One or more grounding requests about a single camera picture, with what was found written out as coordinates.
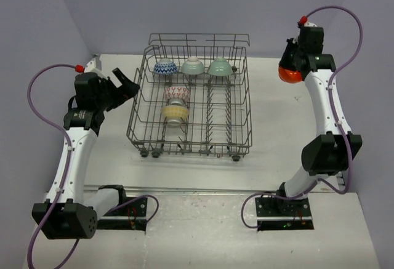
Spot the yellow dotted bowl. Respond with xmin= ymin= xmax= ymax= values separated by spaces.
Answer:
xmin=161 ymin=98 xmax=189 ymax=127

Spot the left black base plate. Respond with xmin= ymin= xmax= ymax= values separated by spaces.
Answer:
xmin=97 ymin=198 xmax=148 ymax=231

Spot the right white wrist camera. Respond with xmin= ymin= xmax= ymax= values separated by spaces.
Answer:
xmin=297 ymin=16 xmax=318 ymax=29

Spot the blue zigzag patterned bowl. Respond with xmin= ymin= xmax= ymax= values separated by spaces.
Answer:
xmin=153 ymin=58 xmax=178 ymax=76

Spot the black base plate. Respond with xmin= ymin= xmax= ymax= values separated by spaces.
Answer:
xmin=97 ymin=198 xmax=148 ymax=231
xmin=255 ymin=195 xmax=314 ymax=231

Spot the grey wire dish rack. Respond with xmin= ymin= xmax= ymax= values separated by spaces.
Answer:
xmin=126 ymin=33 xmax=252 ymax=161

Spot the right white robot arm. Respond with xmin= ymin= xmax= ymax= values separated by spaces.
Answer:
xmin=275 ymin=23 xmax=363 ymax=215

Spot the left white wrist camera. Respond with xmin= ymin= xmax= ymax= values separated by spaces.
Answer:
xmin=74 ymin=58 xmax=105 ymax=79

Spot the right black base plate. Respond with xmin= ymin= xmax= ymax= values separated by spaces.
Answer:
xmin=255 ymin=195 xmax=314 ymax=231

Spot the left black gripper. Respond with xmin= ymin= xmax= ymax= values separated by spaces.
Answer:
xmin=95 ymin=68 xmax=139 ymax=111

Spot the mint green flower bowl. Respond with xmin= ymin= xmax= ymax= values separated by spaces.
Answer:
xmin=207 ymin=57 xmax=233 ymax=76

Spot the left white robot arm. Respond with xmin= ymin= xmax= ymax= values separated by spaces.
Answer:
xmin=31 ymin=67 xmax=140 ymax=240

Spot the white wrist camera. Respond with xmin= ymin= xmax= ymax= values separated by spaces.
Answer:
xmin=297 ymin=16 xmax=318 ymax=29
xmin=74 ymin=58 xmax=105 ymax=79

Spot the orange bowl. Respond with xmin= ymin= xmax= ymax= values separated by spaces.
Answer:
xmin=278 ymin=66 xmax=302 ymax=84

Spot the pale blue dotted bowl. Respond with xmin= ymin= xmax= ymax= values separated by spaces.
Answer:
xmin=181 ymin=57 xmax=204 ymax=75

